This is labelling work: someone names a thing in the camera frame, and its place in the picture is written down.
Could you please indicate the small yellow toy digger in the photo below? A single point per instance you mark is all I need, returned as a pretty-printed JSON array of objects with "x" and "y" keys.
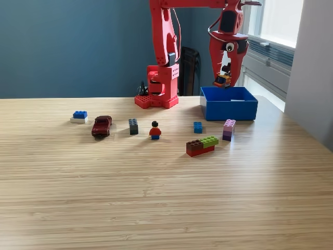
[{"x": 222, "y": 80}]

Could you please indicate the pink and purple brick stack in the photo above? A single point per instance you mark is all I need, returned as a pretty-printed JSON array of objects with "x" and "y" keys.
[{"x": 229, "y": 130}]

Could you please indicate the blue on white brick stack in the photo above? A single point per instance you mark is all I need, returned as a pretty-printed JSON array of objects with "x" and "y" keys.
[{"x": 79, "y": 115}]

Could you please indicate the blue plastic bin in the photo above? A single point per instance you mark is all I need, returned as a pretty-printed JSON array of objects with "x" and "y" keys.
[{"x": 229, "y": 110}]

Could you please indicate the black chair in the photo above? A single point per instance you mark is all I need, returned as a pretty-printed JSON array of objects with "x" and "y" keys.
[{"x": 191, "y": 70}]

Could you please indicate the grey window vent unit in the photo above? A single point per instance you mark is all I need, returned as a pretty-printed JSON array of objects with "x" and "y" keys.
[{"x": 270, "y": 62}]

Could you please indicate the small blue brick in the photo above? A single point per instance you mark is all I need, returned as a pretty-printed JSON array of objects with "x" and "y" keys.
[{"x": 198, "y": 127}]

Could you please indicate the black clamp behind base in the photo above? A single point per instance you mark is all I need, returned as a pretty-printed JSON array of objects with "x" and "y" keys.
[{"x": 143, "y": 89}]

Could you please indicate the brown green red brick stack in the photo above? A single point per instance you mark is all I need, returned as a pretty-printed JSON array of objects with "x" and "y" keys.
[{"x": 200, "y": 147}]

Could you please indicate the toy figure with red shirt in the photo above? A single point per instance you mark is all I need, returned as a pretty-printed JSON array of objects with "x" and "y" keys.
[{"x": 155, "y": 131}]

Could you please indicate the dark grey brick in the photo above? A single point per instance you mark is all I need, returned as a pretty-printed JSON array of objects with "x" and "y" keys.
[{"x": 133, "y": 127}]

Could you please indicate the dark red toy car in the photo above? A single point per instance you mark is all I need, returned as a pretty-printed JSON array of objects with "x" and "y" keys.
[{"x": 101, "y": 126}]

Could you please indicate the white window frame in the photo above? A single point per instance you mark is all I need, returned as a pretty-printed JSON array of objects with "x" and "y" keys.
[{"x": 262, "y": 31}]

